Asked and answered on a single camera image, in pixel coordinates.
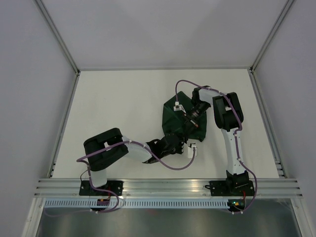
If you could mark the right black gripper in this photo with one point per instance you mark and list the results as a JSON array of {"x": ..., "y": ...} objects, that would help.
[{"x": 190, "y": 124}]

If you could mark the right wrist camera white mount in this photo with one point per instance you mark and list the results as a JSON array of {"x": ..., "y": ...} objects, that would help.
[{"x": 178, "y": 107}]

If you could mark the dark green cloth napkin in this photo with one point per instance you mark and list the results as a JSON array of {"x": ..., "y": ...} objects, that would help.
[{"x": 173, "y": 122}]

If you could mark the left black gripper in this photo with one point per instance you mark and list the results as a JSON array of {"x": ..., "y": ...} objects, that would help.
[{"x": 180, "y": 150}]

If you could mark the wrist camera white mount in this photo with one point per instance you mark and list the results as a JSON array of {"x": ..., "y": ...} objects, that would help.
[
  {"x": 190, "y": 150},
  {"x": 178, "y": 107}
]

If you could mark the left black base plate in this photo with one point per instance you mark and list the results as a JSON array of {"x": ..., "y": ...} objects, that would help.
[{"x": 114, "y": 186}]

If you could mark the white slotted cable duct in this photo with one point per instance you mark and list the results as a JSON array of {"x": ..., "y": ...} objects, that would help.
[{"x": 137, "y": 203}]

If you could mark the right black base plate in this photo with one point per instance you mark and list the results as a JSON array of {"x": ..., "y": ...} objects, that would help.
[{"x": 224, "y": 189}]

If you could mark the left aluminium frame post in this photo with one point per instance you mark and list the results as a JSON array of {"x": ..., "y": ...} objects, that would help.
[{"x": 53, "y": 28}]

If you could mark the aluminium front rail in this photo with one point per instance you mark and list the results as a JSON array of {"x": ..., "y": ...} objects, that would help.
[{"x": 166, "y": 188}]

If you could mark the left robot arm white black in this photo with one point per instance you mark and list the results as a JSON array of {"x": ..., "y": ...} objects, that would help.
[{"x": 106, "y": 148}]

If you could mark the aluminium frame post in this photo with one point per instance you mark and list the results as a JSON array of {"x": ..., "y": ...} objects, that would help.
[
  {"x": 272, "y": 33},
  {"x": 53, "y": 28}
]

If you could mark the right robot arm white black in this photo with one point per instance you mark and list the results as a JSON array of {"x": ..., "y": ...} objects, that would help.
[{"x": 228, "y": 117}]

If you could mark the right aluminium frame post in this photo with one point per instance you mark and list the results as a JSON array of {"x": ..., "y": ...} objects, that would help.
[{"x": 272, "y": 33}]

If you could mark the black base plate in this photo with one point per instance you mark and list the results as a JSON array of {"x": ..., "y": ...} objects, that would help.
[
  {"x": 224, "y": 189},
  {"x": 114, "y": 186}
]

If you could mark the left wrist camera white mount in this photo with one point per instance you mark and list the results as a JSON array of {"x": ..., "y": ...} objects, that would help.
[{"x": 190, "y": 150}]

